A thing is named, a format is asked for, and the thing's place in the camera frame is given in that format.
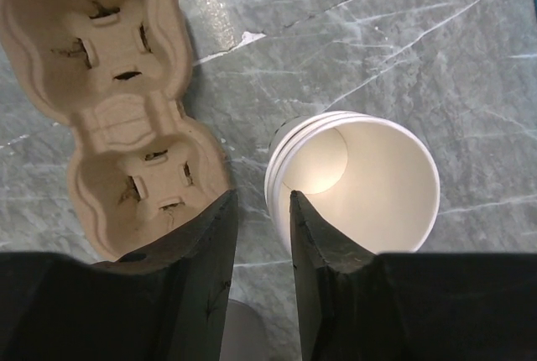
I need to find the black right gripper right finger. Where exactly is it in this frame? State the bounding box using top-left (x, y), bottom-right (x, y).
top-left (289, 191), bottom-right (536, 360)

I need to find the brown pulp cup carrier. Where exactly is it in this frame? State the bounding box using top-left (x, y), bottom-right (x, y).
top-left (1, 0), bottom-right (231, 260)

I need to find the stack of white paper cups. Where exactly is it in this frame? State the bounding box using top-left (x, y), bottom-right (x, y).
top-left (264, 111), bottom-right (372, 235)

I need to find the white paper cup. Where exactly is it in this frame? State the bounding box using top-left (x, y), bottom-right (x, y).
top-left (275, 116), bottom-right (441, 254)

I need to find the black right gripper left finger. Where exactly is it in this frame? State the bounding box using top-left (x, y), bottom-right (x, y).
top-left (1, 190), bottom-right (238, 360)

